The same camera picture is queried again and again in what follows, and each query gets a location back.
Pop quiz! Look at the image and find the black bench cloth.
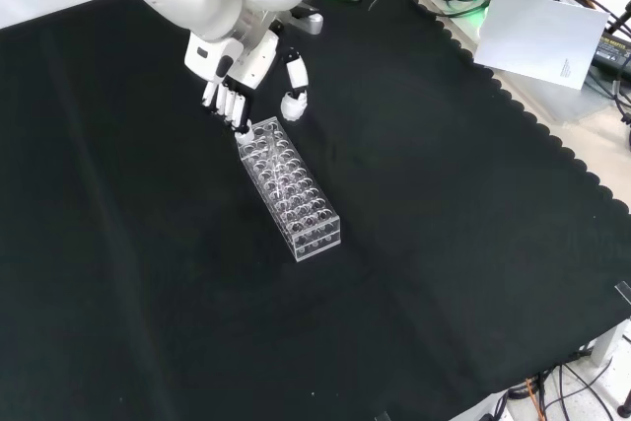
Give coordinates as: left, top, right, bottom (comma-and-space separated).
0, 0, 631, 421

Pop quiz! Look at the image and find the black power adapter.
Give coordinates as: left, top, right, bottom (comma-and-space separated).
590, 30, 631, 73

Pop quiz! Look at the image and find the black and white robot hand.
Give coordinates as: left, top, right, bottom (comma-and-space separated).
183, 30, 312, 143

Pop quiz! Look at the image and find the white table leg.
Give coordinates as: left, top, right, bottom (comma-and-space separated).
588, 317, 631, 369

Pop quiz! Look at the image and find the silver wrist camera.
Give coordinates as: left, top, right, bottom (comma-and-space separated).
281, 0, 325, 36

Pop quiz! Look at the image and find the orange cable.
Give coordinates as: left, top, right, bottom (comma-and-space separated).
524, 375, 547, 421

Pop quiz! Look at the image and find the clear plastic test tube rack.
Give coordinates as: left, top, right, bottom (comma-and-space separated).
236, 115, 343, 263

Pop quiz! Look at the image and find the pale board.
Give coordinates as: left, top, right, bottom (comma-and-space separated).
472, 0, 611, 92

